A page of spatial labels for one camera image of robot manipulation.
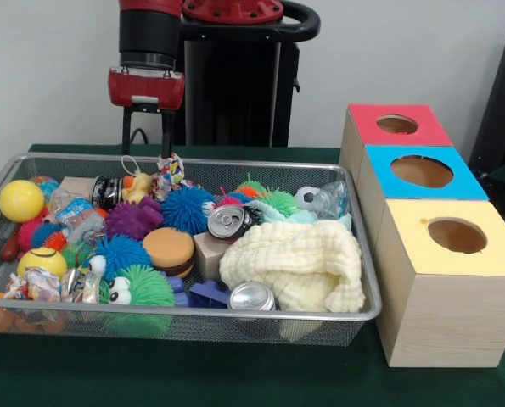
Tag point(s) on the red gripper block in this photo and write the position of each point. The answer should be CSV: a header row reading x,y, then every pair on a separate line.
x,y
146,89

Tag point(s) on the black crushed soda can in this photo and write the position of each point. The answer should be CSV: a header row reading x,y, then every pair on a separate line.
x,y
231,220

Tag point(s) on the shallow clear mesh bin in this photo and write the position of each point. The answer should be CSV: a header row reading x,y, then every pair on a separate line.
x,y
235,328

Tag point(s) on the wooden box with three holes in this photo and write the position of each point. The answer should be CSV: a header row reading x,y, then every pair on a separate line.
x,y
447,318

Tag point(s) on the yellow duck plush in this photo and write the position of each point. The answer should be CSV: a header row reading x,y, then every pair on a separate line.
x,y
136,186

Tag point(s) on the purple spiky ball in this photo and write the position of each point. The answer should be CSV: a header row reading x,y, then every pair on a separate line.
x,y
133,218

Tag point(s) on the toy hamburger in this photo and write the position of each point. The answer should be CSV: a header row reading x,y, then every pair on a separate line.
x,y
167,250

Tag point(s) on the blue fuzzy toy with eyes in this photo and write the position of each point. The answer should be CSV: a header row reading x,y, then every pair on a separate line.
x,y
120,254

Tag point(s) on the plain yellow ball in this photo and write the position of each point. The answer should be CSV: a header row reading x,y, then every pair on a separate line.
x,y
21,201

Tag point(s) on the green fuzzy toy with eyes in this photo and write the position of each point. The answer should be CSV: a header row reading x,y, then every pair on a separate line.
x,y
150,286

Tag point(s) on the yellow smiley face ball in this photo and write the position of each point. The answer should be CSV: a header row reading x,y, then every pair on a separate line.
x,y
42,263

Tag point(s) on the small black white soccer ball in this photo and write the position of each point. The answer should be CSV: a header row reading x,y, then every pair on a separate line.
x,y
307,198

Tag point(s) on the silver crushed can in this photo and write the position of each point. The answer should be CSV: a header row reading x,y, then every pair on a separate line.
x,y
252,297

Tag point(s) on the cream waffle cloth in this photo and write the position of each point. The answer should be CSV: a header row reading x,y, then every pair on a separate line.
x,y
294,263

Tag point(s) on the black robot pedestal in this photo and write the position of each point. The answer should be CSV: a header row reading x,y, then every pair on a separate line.
x,y
235,85

